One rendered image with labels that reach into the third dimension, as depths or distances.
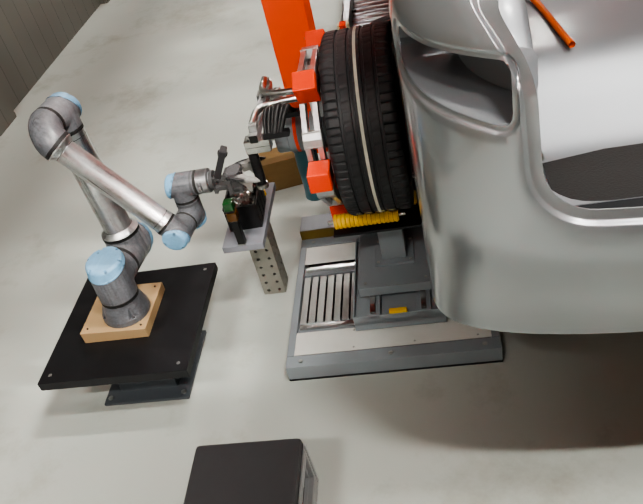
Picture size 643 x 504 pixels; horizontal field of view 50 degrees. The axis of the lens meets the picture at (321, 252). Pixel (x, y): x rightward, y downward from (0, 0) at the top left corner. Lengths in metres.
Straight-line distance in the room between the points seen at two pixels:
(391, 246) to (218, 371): 0.88
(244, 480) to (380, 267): 1.10
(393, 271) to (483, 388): 0.58
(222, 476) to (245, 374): 0.78
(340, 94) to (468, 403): 1.19
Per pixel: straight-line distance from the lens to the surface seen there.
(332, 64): 2.30
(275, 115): 2.35
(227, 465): 2.23
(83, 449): 2.98
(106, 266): 2.69
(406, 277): 2.78
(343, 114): 2.23
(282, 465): 2.17
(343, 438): 2.60
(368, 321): 2.76
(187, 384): 2.95
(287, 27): 2.83
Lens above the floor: 2.08
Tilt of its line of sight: 38 degrees down
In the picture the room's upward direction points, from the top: 15 degrees counter-clockwise
